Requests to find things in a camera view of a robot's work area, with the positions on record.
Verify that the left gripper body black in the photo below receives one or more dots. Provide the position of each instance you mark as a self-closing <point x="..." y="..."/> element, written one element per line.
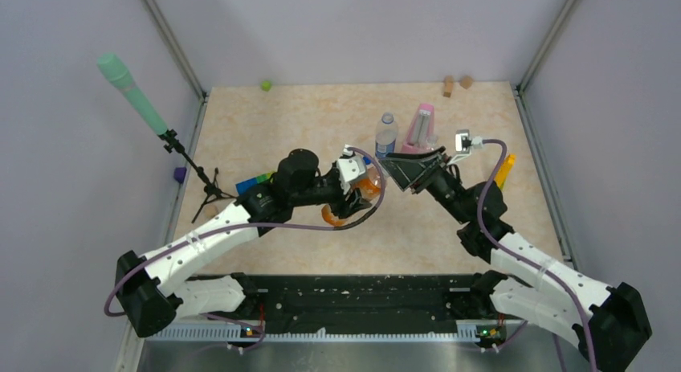
<point x="328" y="191"/>

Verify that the purple small block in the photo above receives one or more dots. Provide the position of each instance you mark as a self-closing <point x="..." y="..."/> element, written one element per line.
<point x="179" y="174"/>

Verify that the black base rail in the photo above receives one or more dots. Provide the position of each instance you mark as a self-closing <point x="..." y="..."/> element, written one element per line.
<point x="356" y="305"/>

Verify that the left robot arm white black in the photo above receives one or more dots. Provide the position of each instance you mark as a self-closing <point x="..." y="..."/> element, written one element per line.
<point x="155" y="289"/>

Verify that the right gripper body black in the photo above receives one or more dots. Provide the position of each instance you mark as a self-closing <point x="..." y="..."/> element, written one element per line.
<point x="443" y="186"/>

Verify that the clear bottle blue label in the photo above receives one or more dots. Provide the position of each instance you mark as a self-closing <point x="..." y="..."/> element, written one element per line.
<point x="386" y="135"/>

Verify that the small wooden cube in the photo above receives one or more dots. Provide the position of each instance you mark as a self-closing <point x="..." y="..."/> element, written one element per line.
<point x="466" y="82"/>

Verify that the tall wooden block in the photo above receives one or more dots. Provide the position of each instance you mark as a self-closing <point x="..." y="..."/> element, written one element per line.
<point x="448" y="86"/>

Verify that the pink metronome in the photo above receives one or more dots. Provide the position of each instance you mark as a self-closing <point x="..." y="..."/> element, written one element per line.
<point x="420" y="129"/>

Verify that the toy brick car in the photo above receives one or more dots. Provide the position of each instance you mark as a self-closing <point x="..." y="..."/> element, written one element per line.
<point x="243" y="186"/>

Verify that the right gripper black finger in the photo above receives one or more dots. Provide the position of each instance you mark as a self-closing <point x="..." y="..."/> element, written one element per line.
<point x="434" y="155"/>
<point x="404" y="173"/>

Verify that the black microphone tripod stand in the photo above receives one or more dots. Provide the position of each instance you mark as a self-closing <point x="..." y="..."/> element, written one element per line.
<point x="213" y="192"/>

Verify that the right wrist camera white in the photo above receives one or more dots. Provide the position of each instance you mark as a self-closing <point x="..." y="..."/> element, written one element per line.
<point x="465" y="143"/>

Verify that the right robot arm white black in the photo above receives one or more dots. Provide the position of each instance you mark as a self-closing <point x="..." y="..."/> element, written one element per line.
<point x="607" y="324"/>

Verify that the wooden cube near tripod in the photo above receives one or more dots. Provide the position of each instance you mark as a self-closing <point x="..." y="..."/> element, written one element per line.
<point x="210" y="211"/>

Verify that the orange juice bottle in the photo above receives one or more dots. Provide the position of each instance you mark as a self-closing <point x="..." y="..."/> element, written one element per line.
<point x="369" y="187"/>

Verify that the green microphone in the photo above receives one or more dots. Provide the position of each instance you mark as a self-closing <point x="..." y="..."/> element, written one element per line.
<point x="118" y="75"/>

